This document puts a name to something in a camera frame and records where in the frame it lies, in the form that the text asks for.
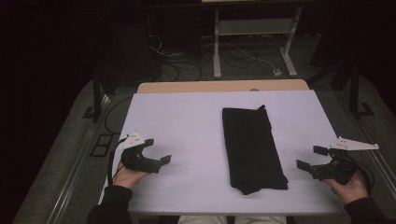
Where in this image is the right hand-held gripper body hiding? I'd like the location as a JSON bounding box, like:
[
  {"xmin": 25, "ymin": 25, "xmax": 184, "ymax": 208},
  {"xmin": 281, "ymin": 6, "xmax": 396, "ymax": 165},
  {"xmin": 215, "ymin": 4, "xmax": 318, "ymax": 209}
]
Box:
[{"xmin": 311, "ymin": 135, "xmax": 380, "ymax": 185}]

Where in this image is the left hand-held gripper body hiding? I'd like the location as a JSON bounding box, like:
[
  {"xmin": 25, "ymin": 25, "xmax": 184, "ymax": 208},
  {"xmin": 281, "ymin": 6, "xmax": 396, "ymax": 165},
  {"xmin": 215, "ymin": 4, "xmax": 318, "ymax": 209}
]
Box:
[{"xmin": 118, "ymin": 132, "xmax": 162, "ymax": 175}]

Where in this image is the black tank top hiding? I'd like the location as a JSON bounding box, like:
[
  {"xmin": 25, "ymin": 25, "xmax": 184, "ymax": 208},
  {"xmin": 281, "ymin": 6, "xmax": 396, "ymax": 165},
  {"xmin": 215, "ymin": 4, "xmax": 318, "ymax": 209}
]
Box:
[{"xmin": 221, "ymin": 105, "xmax": 290, "ymax": 196}]

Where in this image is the person's left hand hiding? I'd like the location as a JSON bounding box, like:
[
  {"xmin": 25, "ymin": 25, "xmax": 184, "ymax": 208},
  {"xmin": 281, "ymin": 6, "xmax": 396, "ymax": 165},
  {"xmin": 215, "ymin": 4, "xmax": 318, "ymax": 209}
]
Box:
[{"xmin": 112, "ymin": 161, "xmax": 150, "ymax": 190}]

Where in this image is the person's right hand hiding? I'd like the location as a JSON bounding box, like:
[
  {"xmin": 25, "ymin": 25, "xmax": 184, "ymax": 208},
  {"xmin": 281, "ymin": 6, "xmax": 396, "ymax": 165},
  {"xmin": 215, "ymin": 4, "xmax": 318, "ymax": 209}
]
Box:
[{"xmin": 323, "ymin": 172, "xmax": 370, "ymax": 205}]

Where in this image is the black metal stand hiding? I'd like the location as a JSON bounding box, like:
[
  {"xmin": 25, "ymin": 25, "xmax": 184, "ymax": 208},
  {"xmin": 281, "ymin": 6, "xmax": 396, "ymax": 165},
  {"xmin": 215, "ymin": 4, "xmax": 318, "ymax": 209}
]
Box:
[
  {"xmin": 82, "ymin": 68, "xmax": 108, "ymax": 123},
  {"xmin": 349, "ymin": 62, "xmax": 376, "ymax": 120}
]

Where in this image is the person's right leg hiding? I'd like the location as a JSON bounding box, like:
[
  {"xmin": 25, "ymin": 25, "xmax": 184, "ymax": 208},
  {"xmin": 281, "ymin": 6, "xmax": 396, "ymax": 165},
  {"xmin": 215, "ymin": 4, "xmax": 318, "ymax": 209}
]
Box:
[{"xmin": 233, "ymin": 215, "xmax": 288, "ymax": 224}]

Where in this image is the person's leg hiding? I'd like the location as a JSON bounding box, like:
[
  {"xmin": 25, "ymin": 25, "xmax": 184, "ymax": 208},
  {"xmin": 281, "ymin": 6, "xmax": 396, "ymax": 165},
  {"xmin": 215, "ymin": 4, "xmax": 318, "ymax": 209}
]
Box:
[
  {"xmin": 177, "ymin": 215, "xmax": 229, "ymax": 224},
  {"xmin": 233, "ymin": 215, "xmax": 288, "ymax": 224}
]

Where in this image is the person's left leg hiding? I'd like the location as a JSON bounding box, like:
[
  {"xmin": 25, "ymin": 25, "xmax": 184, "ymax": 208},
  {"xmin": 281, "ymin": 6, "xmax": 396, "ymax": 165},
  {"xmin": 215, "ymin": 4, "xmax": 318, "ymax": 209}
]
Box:
[{"xmin": 177, "ymin": 215, "xmax": 229, "ymax": 224}]

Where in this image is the left hand-held gripper cable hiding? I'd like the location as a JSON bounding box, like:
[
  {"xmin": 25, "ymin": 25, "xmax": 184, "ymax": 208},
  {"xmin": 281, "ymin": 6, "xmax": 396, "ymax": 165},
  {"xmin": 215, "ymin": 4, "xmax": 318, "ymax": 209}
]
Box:
[{"xmin": 106, "ymin": 135, "xmax": 129, "ymax": 188}]

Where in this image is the hand-held gripper cable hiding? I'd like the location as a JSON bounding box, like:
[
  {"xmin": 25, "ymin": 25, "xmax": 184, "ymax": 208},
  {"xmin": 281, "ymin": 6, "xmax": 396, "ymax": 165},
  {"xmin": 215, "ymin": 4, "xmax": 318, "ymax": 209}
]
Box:
[
  {"xmin": 106, "ymin": 135, "xmax": 129, "ymax": 188},
  {"xmin": 348, "ymin": 153, "xmax": 376, "ymax": 197}
]

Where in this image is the right hand-held gripper cable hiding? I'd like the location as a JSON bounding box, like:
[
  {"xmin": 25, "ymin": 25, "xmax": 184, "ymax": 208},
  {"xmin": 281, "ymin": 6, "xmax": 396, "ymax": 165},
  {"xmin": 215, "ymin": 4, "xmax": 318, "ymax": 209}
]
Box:
[{"xmin": 348, "ymin": 153, "xmax": 376, "ymax": 197}]

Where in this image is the thin black floor cable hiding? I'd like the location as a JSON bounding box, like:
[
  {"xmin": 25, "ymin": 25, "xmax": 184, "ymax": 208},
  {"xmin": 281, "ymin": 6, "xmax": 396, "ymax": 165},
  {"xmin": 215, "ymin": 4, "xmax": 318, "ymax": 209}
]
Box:
[{"xmin": 104, "ymin": 95, "xmax": 134, "ymax": 135}]

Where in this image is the metal floor rail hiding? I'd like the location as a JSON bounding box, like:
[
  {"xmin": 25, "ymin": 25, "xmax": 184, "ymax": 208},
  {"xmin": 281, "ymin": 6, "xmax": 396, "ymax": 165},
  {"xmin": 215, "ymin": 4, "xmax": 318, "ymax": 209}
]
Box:
[
  {"xmin": 46, "ymin": 92, "xmax": 113, "ymax": 224},
  {"xmin": 339, "ymin": 92, "xmax": 396, "ymax": 195}
]

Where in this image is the black floor cable bundle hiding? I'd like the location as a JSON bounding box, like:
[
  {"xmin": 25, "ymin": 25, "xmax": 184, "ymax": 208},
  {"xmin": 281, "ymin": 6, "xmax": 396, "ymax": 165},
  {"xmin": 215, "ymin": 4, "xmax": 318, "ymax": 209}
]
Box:
[{"xmin": 160, "ymin": 60, "xmax": 205, "ymax": 82}]

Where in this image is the white floor cable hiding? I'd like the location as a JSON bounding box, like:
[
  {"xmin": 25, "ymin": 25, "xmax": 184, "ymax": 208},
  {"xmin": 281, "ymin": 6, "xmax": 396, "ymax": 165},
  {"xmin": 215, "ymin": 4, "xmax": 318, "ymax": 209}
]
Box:
[{"xmin": 232, "ymin": 46, "xmax": 278, "ymax": 72}]

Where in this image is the grey metal desk frame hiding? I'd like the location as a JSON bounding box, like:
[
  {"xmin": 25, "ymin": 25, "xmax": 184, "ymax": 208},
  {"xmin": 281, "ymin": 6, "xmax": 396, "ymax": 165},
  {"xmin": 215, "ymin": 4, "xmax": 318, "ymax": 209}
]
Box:
[{"xmin": 201, "ymin": 0, "xmax": 303, "ymax": 79}]

